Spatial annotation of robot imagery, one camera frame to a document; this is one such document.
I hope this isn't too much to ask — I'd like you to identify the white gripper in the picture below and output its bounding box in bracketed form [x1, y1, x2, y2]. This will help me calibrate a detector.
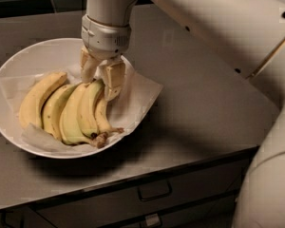
[80, 15, 131, 102]

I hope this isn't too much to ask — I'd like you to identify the greenish yellow banana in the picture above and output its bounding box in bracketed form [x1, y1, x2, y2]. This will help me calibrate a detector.
[77, 79, 105, 138]

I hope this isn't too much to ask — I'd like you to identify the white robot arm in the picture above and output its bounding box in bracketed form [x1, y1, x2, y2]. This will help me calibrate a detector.
[81, 0, 285, 228]

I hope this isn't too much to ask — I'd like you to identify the large white bowl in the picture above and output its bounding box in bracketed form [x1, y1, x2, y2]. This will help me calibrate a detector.
[0, 37, 141, 160]

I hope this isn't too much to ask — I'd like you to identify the rightmost small yellow banana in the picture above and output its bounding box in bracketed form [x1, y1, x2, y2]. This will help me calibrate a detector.
[95, 92, 124, 134]

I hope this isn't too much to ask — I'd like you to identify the leftmost yellow banana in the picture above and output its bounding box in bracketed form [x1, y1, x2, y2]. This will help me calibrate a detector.
[19, 72, 67, 129]

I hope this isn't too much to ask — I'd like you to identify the white paper liner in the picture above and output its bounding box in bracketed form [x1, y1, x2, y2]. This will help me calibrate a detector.
[0, 54, 162, 159]

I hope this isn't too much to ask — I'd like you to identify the dark lower drawer front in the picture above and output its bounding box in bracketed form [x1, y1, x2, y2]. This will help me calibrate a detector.
[117, 190, 241, 228]

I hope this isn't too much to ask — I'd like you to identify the dark drawer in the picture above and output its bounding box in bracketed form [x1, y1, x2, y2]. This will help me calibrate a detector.
[38, 159, 249, 228]
[117, 190, 241, 228]

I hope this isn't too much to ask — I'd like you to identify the dark upper drawer front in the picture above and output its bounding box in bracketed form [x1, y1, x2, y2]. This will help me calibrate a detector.
[38, 159, 249, 228]

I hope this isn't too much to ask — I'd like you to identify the black drawer handle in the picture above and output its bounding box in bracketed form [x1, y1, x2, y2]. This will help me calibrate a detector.
[137, 180, 172, 201]

